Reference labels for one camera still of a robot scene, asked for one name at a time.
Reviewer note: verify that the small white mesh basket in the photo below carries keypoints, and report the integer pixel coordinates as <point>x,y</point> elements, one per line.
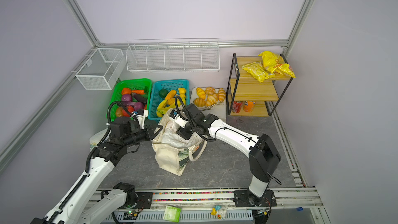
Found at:
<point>102,69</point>

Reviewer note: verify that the white bread tray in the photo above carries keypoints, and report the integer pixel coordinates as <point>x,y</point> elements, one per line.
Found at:
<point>219,109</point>

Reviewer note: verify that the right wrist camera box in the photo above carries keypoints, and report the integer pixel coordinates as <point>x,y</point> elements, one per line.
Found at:
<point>180,121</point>

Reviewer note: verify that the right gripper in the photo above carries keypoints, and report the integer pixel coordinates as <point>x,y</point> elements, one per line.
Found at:
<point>183,132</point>

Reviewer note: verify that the yellow toy figure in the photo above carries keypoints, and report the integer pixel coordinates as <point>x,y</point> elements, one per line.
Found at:
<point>219,212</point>

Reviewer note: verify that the orange carrot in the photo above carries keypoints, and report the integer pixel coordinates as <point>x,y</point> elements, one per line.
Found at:
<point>140,92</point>

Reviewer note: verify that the white plastic grocery bag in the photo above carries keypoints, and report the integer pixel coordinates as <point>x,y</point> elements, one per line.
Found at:
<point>169,135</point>

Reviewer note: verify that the yellow chip bag left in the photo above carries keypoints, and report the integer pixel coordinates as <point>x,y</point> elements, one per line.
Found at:
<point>257,71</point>

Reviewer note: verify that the cream canvas tote bag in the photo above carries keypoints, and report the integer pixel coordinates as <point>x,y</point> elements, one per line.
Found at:
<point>174,160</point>

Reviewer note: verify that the yellow chip bag right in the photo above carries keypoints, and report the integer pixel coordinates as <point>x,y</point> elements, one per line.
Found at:
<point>275,63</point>

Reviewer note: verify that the croissant far left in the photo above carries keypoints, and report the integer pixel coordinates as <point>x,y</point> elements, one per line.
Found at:
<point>201,93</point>

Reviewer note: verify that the croissant front left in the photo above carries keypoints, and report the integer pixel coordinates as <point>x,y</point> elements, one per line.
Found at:
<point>199,102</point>

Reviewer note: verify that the teal plastic basket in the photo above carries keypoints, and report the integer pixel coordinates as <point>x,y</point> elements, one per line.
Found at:
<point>168,85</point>

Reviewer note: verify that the croissant top middle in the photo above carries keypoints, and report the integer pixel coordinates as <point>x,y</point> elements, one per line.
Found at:
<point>210,90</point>

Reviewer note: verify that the orange red tomato back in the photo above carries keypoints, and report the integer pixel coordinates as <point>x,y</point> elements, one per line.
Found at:
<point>126,91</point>

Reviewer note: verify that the yellow lemon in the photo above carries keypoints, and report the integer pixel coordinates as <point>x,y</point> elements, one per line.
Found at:
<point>182,91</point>

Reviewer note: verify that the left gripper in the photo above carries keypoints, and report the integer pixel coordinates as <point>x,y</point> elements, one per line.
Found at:
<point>148,131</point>

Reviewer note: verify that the red soda can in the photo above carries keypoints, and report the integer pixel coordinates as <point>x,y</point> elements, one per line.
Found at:
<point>236,107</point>

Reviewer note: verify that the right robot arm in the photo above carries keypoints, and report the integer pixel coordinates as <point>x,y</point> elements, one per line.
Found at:
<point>261,151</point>

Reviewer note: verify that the green plastic basket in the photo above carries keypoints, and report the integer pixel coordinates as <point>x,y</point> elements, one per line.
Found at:
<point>133,84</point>

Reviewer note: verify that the dark purple eggplant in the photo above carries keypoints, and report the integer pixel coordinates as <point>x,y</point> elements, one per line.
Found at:
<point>139,98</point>

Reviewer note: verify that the long white wire basket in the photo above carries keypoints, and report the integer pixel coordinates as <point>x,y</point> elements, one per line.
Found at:
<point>189,54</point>

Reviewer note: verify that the yellow chip bag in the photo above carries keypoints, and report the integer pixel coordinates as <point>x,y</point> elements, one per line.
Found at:
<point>257,71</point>
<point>275,63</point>

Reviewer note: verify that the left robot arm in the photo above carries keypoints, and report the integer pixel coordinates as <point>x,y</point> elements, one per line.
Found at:
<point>121,133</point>

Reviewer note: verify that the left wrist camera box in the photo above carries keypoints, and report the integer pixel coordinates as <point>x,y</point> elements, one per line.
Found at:
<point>141,115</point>

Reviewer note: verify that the green avocado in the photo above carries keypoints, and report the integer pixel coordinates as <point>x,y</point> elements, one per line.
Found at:
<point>163,93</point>

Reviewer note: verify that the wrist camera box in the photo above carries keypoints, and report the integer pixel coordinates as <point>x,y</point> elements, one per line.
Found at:
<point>180,121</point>
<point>141,115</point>

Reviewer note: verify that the purple onion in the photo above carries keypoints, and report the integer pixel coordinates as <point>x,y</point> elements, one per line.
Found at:
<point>126,98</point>

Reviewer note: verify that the orange soda can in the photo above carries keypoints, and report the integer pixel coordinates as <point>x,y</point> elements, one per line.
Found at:
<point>249,106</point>

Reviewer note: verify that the banana bunch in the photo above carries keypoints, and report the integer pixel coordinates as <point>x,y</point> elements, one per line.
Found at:
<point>164,106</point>

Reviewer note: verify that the green small box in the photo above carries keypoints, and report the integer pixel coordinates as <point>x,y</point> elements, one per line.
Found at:
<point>172,214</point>

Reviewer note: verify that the black wooden shelf rack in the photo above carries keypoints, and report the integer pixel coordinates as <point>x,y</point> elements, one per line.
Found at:
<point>244,87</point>

